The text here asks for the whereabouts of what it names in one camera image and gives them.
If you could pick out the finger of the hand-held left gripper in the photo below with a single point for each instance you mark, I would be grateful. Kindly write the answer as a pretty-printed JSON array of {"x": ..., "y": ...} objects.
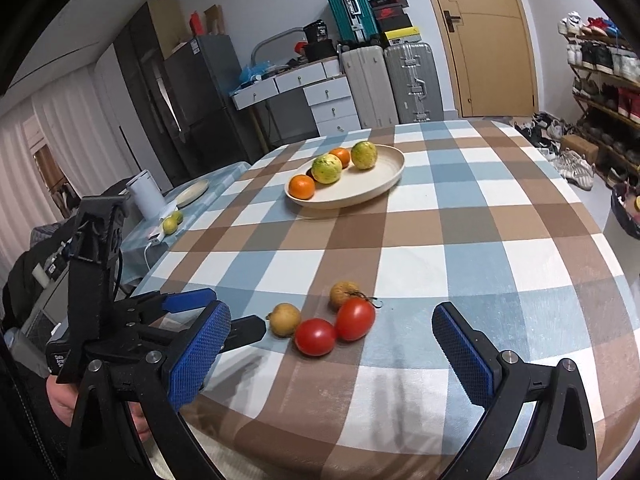
[
  {"x": 247, "y": 330},
  {"x": 187, "y": 300}
]

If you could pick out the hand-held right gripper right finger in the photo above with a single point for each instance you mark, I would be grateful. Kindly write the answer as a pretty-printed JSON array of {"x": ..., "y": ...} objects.
[{"x": 465, "y": 355}]

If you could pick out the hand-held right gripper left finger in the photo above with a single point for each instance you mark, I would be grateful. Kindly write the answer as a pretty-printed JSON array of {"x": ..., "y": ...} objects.
[{"x": 200, "y": 355}]

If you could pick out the small brown fruit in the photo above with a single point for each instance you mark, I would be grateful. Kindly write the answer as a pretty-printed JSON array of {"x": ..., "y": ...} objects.
[
  {"x": 284, "y": 320},
  {"x": 344, "y": 294}
]

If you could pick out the red tomato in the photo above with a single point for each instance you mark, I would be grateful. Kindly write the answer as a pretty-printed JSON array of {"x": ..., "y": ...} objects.
[
  {"x": 315, "y": 337},
  {"x": 356, "y": 319}
]

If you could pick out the orange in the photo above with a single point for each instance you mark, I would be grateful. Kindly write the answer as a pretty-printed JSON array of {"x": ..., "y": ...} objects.
[
  {"x": 302, "y": 187},
  {"x": 340, "y": 156}
]

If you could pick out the green yellow citrus fruit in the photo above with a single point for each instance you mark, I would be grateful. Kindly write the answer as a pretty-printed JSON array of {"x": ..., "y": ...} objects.
[
  {"x": 364, "y": 155},
  {"x": 327, "y": 168}
]

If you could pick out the large cream plate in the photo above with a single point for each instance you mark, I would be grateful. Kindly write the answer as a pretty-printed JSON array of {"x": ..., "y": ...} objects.
[{"x": 380, "y": 172}]

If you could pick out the person's left hand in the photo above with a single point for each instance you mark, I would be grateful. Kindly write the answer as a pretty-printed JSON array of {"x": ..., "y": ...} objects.
[{"x": 60, "y": 400}]

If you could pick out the green yellow lemon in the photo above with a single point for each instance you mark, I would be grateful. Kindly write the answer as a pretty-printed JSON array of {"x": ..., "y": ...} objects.
[{"x": 178, "y": 217}]

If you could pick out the white kettle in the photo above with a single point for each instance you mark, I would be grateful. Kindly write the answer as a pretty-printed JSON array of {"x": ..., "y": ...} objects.
[{"x": 146, "y": 195}]

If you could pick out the small beige plate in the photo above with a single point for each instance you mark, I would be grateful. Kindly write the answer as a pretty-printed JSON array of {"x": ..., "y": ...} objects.
[{"x": 192, "y": 193}]

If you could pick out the checked tablecloth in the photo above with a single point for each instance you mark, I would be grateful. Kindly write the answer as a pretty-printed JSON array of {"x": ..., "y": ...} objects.
[{"x": 450, "y": 235}]

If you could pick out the white curtain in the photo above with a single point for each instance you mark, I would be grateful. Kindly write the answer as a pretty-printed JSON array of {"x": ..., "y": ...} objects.
[{"x": 60, "y": 135}]

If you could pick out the dark tall cabinet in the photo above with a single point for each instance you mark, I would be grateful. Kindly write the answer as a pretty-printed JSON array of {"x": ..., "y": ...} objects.
[{"x": 145, "y": 90}]

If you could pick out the grey fridge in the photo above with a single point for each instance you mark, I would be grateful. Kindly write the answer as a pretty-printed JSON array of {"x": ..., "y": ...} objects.
[{"x": 205, "y": 95}]

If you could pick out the black basket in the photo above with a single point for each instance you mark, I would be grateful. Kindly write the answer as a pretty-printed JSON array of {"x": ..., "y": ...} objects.
[{"x": 627, "y": 215}]

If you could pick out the white grey sneakers pair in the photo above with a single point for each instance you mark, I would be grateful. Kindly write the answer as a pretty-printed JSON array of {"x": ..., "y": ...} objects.
[{"x": 575, "y": 170}]

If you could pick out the pile of loose sneakers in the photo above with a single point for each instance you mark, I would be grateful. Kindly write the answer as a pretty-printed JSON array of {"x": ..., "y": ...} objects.
[{"x": 542, "y": 132}]

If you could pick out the small cardboard box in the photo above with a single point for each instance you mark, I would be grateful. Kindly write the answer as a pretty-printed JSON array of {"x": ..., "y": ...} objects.
[{"x": 580, "y": 147}]

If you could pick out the blue plastic bags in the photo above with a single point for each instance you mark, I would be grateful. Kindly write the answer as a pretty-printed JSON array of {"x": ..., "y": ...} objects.
[{"x": 255, "y": 72}]

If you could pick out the white drawer unit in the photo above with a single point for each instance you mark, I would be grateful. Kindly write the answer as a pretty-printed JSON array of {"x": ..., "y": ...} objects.
[{"x": 332, "y": 107}]

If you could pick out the white desk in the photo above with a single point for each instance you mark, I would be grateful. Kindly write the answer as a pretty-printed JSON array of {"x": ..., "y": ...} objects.
[{"x": 290, "y": 80}]

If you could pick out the large cardboard box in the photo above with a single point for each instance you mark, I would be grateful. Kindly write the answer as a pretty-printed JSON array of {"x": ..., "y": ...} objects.
[{"x": 170, "y": 25}]

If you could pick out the red paper bag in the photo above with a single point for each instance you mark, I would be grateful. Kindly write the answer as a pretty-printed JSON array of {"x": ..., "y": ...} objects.
[{"x": 197, "y": 22}]

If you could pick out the beige suitcase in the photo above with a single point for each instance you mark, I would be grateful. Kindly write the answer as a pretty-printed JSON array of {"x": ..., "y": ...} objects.
[{"x": 367, "y": 87}]

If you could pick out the red cap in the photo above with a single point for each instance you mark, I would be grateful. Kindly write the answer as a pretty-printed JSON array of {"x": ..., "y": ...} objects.
[{"x": 300, "y": 47}]

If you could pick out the brown paper bag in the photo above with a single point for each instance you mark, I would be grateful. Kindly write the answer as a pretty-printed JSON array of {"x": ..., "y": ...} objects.
[{"x": 214, "y": 20}]

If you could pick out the silver suitcase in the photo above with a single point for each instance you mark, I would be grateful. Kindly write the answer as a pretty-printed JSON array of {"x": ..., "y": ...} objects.
[{"x": 412, "y": 82}]

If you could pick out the black bag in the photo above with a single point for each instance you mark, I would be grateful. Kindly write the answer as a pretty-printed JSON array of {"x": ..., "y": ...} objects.
[{"x": 320, "y": 51}]

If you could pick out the wooden shoe rack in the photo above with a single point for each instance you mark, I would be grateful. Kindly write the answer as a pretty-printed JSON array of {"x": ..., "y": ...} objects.
[{"x": 607, "y": 102}]

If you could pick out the small black box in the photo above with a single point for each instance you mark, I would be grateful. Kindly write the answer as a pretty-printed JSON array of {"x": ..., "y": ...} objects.
[{"x": 316, "y": 31}]

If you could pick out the wooden door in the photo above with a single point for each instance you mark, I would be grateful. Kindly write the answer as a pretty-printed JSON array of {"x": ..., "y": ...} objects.
[{"x": 490, "y": 50}]

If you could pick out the yellow shoe box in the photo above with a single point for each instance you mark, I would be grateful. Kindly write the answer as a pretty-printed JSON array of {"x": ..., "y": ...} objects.
[{"x": 404, "y": 36}]

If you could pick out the rows of assorted shoes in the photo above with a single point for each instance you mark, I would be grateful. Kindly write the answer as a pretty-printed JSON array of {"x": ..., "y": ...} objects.
[{"x": 600, "y": 57}]

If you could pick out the teal suitcase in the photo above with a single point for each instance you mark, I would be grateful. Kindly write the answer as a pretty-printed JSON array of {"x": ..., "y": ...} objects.
[{"x": 345, "y": 10}]

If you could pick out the black shoe box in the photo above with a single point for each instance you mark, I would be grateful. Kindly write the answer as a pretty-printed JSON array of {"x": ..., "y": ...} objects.
[
  {"x": 396, "y": 23},
  {"x": 387, "y": 0}
]

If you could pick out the grey arched tube frame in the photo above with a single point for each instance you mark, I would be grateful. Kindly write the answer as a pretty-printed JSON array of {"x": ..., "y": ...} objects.
[{"x": 272, "y": 39}]

